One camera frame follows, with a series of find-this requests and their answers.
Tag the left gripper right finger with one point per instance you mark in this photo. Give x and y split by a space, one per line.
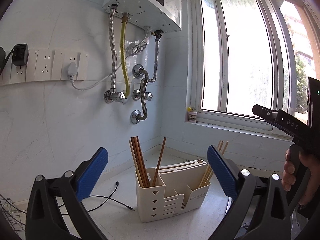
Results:
223 172

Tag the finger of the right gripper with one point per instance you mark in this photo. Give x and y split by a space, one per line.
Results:
268 115

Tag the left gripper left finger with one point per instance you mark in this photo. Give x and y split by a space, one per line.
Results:
88 173

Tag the light bamboo chopstick four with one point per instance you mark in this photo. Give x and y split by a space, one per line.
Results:
222 151

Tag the light bamboo chopstick two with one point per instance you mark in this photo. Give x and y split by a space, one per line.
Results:
206 177

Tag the dark brown chopstick one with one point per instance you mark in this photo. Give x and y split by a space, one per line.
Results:
132 140

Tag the dark brown chopstick two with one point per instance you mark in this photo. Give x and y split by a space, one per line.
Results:
141 164

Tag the dark brown chopstick three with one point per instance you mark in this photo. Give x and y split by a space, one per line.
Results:
159 162

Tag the light bamboo chopstick three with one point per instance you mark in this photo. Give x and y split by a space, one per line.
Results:
220 145

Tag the light bamboo chopstick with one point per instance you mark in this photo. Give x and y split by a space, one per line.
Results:
136 165

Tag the right hand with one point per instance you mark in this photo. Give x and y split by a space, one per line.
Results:
309 161

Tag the cream utensil holder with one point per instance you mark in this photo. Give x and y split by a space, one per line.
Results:
176 191

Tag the small bottle on sill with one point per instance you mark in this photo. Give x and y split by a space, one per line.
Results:
192 114

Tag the chrome water valve left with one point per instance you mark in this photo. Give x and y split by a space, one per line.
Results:
110 97

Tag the white socket strip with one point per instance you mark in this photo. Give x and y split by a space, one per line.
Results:
46 65

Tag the black power adapter right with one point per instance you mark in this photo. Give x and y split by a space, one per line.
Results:
20 55

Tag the black power adapter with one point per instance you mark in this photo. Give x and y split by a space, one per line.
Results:
2 58
20 55

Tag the black power adapter left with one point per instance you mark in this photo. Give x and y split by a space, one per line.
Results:
2 58

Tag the white water heater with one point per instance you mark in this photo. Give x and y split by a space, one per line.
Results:
164 15

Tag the window frame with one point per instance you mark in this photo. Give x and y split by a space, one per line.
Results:
249 52

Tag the wire dish rack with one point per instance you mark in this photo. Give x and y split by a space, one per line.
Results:
12 214

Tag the white plug with cord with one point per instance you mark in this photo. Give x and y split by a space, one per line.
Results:
103 70

